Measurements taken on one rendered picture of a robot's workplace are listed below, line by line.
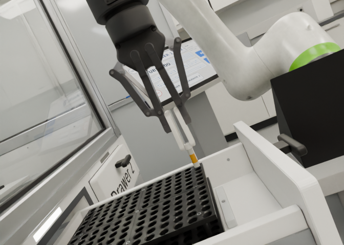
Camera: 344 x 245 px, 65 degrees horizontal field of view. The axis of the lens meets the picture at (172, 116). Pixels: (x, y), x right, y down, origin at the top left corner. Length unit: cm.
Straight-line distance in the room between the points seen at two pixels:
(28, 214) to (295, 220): 34
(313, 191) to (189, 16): 64
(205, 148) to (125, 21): 98
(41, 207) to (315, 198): 36
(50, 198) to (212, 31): 58
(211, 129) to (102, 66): 112
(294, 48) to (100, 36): 165
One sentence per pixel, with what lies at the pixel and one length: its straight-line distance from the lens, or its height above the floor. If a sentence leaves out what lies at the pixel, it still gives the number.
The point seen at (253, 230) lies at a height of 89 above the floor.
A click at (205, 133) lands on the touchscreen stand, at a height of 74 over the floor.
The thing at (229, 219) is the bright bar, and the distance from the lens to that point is 41.
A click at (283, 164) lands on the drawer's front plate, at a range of 31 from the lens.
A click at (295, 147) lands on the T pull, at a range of 38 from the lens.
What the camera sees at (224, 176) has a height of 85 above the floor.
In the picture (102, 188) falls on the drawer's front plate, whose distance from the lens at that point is 62.
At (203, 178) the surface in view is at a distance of 42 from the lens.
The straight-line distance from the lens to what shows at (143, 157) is 221.
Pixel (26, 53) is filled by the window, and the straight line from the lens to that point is 68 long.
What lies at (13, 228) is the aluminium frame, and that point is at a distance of 42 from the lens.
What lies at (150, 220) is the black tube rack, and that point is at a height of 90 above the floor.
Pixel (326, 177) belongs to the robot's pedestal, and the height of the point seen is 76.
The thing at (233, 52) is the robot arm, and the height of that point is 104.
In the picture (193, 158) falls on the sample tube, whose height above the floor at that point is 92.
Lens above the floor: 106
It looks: 8 degrees down
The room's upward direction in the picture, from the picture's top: 25 degrees counter-clockwise
